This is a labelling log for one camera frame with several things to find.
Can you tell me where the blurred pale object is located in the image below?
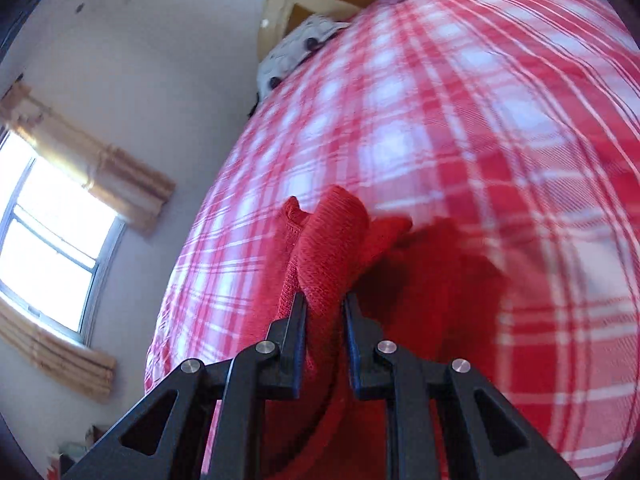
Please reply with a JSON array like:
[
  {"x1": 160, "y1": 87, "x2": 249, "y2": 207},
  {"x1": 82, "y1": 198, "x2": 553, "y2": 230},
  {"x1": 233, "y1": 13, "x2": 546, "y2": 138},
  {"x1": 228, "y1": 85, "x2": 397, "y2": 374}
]
[{"x1": 46, "y1": 425, "x2": 109, "y2": 479}]

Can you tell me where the red knitted sweater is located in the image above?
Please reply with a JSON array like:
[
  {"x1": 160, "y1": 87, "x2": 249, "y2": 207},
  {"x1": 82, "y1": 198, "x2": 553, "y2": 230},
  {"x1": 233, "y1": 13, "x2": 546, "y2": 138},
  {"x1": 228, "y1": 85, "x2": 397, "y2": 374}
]
[{"x1": 255, "y1": 185, "x2": 508, "y2": 480}]

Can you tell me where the side wall window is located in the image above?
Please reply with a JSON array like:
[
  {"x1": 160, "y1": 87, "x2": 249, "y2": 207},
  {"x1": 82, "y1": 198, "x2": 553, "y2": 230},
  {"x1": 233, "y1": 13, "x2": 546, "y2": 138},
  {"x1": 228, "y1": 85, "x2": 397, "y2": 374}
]
[{"x1": 0, "y1": 129, "x2": 127, "y2": 347}]

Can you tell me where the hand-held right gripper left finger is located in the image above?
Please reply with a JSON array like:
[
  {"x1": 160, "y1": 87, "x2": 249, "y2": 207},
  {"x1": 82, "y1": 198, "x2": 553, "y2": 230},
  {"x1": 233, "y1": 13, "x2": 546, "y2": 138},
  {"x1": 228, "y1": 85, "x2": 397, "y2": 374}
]
[{"x1": 62, "y1": 292, "x2": 307, "y2": 480}]

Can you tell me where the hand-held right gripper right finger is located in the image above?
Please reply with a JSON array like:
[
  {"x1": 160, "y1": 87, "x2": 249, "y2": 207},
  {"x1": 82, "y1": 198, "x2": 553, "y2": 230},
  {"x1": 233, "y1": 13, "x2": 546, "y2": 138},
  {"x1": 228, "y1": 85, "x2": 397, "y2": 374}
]
[{"x1": 343, "y1": 292, "x2": 582, "y2": 480}]

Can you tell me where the white patterned pillow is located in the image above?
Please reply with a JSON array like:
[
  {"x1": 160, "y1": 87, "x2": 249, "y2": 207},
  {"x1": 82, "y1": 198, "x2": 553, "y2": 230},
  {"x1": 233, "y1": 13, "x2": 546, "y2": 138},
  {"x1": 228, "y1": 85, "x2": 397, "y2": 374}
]
[{"x1": 256, "y1": 14, "x2": 352, "y2": 95}]

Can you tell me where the cream wooden headboard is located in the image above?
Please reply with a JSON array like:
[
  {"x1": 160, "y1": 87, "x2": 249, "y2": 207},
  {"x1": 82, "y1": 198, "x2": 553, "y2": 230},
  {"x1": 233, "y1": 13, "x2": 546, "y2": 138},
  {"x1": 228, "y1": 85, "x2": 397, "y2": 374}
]
[{"x1": 257, "y1": 0, "x2": 397, "y2": 63}]

